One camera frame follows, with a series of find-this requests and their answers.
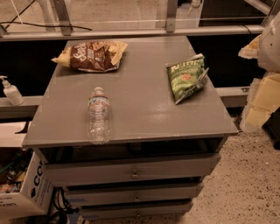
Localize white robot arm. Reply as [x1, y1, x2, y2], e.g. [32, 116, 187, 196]
[238, 12, 280, 72]

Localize black cables under cabinet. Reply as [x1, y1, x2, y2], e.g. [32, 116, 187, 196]
[43, 186, 81, 224]

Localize white cardboard box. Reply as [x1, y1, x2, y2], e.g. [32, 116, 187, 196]
[0, 122, 53, 219]

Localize brown chip bag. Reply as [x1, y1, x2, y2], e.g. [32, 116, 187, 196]
[52, 41, 128, 73]

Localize grey drawer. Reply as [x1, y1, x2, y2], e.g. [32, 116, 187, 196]
[43, 153, 221, 186]
[66, 183, 204, 207]
[80, 199, 193, 220]

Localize white pump dispenser bottle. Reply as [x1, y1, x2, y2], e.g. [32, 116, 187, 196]
[0, 75, 25, 106]

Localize bottom grey drawer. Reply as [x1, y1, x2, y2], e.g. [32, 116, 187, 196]
[80, 199, 193, 220]

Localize clear plastic water bottle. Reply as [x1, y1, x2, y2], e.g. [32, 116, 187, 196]
[87, 87, 111, 144]

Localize top grey drawer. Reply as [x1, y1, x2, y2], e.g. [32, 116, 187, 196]
[43, 153, 221, 186]

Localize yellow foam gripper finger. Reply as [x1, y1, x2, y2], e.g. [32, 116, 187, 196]
[238, 35, 261, 60]

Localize metal railing frame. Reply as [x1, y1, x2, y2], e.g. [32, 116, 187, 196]
[0, 0, 279, 41]

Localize black cable on floor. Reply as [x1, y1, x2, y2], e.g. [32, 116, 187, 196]
[0, 20, 94, 32]

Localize green chip bag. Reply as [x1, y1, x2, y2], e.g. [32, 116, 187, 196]
[165, 53, 209, 104]

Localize middle grey drawer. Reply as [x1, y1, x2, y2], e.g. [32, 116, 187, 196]
[66, 183, 204, 207]

